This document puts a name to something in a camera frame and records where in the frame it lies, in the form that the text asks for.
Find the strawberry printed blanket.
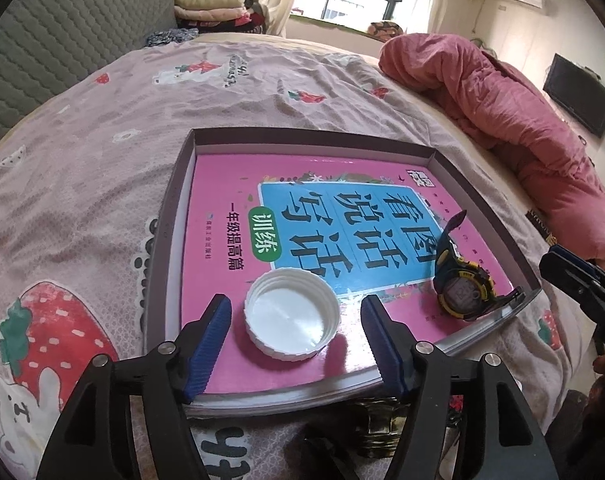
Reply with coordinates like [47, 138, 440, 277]
[0, 32, 583, 480]

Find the pink quilt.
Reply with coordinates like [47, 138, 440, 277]
[378, 32, 605, 281]

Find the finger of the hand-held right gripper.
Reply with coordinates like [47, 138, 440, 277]
[549, 244, 605, 291]
[539, 256, 605, 352]

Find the dark floral cloth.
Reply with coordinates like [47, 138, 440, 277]
[145, 27, 200, 48]

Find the white plastic bottle cap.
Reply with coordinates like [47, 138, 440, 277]
[244, 268, 342, 361]

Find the dark mattress label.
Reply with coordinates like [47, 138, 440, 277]
[526, 208, 558, 246]

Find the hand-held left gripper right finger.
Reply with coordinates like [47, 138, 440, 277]
[361, 294, 560, 480]

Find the shallow grey cardboard box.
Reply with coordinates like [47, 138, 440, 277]
[143, 127, 542, 413]

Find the gold metallic bottle top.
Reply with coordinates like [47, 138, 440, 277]
[355, 397, 450, 458]

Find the grey quilted headboard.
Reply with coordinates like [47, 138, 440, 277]
[0, 0, 180, 161]

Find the yellow and black digital watch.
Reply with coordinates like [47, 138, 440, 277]
[432, 210, 527, 322]

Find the pile of folded clothes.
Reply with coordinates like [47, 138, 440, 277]
[173, 0, 268, 36]

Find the black wall television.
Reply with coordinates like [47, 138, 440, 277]
[542, 53, 605, 138]

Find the pink workbook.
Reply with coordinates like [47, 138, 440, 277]
[185, 156, 515, 411]

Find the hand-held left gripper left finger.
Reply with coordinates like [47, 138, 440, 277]
[35, 294, 233, 480]

